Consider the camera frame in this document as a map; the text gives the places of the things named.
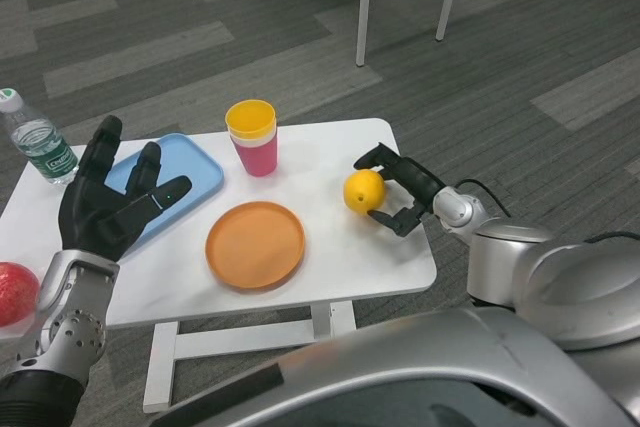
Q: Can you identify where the pink plastic cup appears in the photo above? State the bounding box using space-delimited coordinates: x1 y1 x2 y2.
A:
230 136 278 178

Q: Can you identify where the orange round plate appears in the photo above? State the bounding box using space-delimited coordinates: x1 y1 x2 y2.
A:
205 201 307 292

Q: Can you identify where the red apple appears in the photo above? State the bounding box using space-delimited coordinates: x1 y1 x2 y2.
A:
0 261 41 328

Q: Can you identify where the clear plastic water bottle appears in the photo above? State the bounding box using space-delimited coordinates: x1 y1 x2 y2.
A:
0 87 80 186

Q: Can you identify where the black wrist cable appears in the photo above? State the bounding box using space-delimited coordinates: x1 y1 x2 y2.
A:
457 178 640 244

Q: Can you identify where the white table base frame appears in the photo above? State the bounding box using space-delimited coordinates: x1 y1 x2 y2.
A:
142 301 357 414

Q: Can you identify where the yellow lemon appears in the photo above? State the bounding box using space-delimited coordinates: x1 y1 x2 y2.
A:
342 169 388 219

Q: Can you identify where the light blue plastic tray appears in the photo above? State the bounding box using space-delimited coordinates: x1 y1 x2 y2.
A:
102 132 225 252

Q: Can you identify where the yellow plastic cup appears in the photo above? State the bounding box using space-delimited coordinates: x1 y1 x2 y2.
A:
224 100 278 141

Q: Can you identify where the silver robot chest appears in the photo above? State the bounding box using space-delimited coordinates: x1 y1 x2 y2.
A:
149 306 640 427

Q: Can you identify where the white plastic cup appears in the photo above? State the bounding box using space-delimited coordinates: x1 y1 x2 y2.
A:
228 132 278 148

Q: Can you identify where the white metal desk frame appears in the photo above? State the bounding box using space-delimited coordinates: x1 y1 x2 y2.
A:
355 0 466 68

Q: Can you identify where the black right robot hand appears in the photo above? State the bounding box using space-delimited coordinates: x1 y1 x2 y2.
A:
352 142 448 238

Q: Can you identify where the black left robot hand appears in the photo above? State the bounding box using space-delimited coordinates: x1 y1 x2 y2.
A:
57 115 194 264

